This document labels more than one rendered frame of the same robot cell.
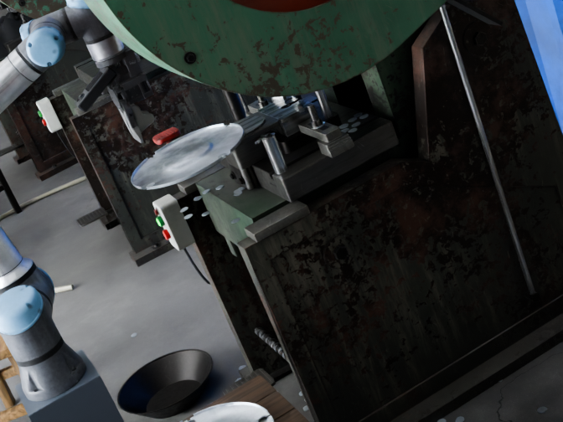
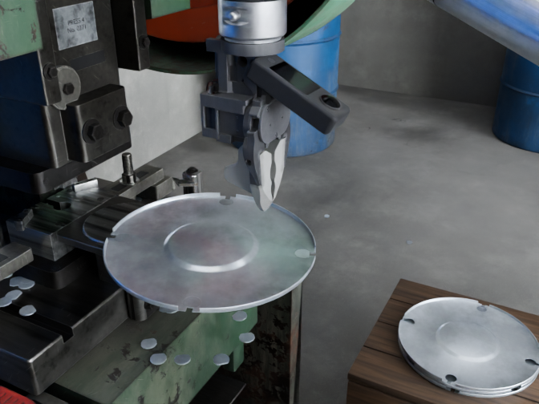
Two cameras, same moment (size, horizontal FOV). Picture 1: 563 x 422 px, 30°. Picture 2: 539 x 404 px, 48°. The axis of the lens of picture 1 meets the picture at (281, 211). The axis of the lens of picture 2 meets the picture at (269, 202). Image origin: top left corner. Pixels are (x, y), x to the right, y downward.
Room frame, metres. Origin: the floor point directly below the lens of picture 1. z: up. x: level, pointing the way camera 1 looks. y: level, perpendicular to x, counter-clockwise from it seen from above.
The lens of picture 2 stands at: (2.82, 0.70, 1.22)
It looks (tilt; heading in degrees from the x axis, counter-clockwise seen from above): 28 degrees down; 224
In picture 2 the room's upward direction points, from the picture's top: straight up
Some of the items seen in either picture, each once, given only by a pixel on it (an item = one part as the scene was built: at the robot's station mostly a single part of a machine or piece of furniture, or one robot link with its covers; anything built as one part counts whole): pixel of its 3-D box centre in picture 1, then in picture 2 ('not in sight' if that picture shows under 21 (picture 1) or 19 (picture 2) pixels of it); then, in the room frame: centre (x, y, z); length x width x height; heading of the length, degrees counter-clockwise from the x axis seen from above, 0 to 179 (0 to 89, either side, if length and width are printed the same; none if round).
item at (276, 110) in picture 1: (287, 115); (66, 218); (2.44, -0.10, 0.76); 0.15 x 0.09 x 0.05; 16
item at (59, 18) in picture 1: (48, 34); not in sight; (2.32, 0.32, 1.17); 0.11 x 0.11 x 0.08; 1
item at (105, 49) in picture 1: (105, 47); (251, 19); (2.35, 0.22, 1.09); 0.08 x 0.08 x 0.05
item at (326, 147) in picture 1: (319, 126); (132, 178); (2.28, -0.15, 0.76); 0.17 x 0.06 x 0.10; 16
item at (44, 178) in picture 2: not in sight; (50, 156); (2.44, -0.11, 0.86); 0.20 x 0.16 x 0.05; 16
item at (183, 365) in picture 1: (169, 389); not in sight; (2.71, 0.50, 0.04); 0.30 x 0.30 x 0.07
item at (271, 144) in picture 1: (274, 152); (193, 192); (2.24, -0.03, 0.75); 0.03 x 0.03 x 0.10; 16
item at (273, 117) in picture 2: (123, 79); (247, 90); (2.34, 0.22, 1.01); 0.09 x 0.08 x 0.12; 105
